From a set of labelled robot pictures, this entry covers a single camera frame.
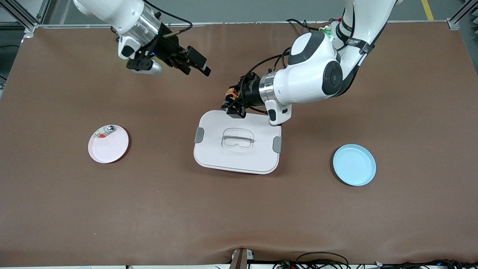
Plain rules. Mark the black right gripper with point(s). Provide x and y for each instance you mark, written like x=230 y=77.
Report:
x=167 y=46

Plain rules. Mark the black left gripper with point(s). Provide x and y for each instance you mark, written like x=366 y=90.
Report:
x=251 y=91

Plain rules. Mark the orange and black switch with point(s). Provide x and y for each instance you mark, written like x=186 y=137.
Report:
x=233 y=94

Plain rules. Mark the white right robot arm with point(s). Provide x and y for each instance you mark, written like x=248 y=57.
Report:
x=108 y=11

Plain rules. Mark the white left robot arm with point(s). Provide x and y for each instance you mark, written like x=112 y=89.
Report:
x=310 y=74

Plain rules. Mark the grey container latch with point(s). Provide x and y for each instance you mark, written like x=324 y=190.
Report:
x=199 y=135
x=277 y=144

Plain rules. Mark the white lidded container box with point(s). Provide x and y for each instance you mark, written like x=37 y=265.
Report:
x=239 y=157

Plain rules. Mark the brown table cover sheet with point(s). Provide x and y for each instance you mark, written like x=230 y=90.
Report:
x=239 y=209

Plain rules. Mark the small silver metal part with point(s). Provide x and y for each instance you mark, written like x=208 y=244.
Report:
x=111 y=129

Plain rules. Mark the small white orange part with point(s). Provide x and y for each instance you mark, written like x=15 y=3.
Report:
x=100 y=134

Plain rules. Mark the pink round plate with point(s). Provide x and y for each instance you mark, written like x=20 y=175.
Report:
x=110 y=149

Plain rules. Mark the light blue round plate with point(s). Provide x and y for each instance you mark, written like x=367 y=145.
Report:
x=354 y=166

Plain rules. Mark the brown camera mount post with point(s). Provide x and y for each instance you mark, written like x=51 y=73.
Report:
x=239 y=259

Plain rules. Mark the aluminium frame profile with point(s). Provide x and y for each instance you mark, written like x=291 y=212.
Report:
x=28 y=24
x=453 y=23

